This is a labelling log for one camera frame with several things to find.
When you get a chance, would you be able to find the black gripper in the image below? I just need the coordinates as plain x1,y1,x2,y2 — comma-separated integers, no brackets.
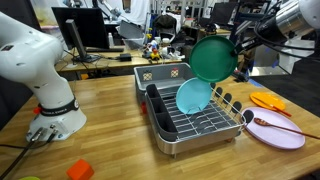
232,16,281,56

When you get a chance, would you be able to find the green plate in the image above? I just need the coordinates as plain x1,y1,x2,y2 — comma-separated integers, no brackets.
188,35,239,84

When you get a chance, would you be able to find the orange plate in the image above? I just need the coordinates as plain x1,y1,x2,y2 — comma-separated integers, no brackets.
249,91,287,112

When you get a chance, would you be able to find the teal plate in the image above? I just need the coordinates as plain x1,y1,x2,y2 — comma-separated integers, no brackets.
175,77,213,115

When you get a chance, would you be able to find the lilac plate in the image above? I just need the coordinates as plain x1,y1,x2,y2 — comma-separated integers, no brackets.
241,106,306,151

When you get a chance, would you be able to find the red clip beside rack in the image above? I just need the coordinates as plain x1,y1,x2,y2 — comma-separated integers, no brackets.
139,101,148,115

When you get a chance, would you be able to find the blue tape piece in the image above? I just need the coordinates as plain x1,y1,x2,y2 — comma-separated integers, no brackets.
248,78,264,89

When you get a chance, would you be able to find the dark background monitor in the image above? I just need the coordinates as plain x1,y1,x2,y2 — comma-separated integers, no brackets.
211,2,239,26

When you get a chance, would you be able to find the silver metal panel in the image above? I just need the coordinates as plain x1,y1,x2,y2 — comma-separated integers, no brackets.
248,38,316,77

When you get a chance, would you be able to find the wooden spoon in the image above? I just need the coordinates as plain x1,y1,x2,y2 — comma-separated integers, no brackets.
253,117,320,141

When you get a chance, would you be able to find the grey plastic crate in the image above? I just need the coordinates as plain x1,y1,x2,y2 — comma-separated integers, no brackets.
133,62,204,104

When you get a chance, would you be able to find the yellow red toy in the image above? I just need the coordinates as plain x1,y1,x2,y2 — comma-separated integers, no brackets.
149,48,162,63

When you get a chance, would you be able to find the white hanging cloth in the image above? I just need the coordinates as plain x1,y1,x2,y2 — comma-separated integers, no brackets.
129,0,152,27

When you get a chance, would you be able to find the grey utensil caddy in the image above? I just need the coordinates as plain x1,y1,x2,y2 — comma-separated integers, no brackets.
145,83,179,143

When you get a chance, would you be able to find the clear plastic bin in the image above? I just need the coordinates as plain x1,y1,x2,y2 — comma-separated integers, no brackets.
122,37,145,50

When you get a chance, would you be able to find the black power adapter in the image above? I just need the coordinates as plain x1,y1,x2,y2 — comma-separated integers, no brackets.
119,52,133,62

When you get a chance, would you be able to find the white bottle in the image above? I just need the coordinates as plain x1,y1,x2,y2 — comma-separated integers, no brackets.
107,32,115,49

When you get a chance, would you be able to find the wooden desk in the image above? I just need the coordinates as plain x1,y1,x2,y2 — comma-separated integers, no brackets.
54,46,183,81

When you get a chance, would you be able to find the black computer monitor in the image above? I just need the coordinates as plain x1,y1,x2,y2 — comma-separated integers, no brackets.
51,6,111,64

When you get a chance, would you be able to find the orange block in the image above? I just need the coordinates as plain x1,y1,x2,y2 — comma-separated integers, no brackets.
66,158,95,180

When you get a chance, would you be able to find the light green object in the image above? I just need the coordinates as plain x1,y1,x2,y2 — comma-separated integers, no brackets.
18,175,42,180

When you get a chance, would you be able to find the red handled knife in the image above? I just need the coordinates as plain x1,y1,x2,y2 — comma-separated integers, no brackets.
251,95,293,118

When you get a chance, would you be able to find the steel wire dish rack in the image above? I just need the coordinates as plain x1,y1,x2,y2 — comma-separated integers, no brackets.
144,79,255,159

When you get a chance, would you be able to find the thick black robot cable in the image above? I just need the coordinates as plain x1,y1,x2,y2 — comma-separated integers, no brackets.
0,128,59,180

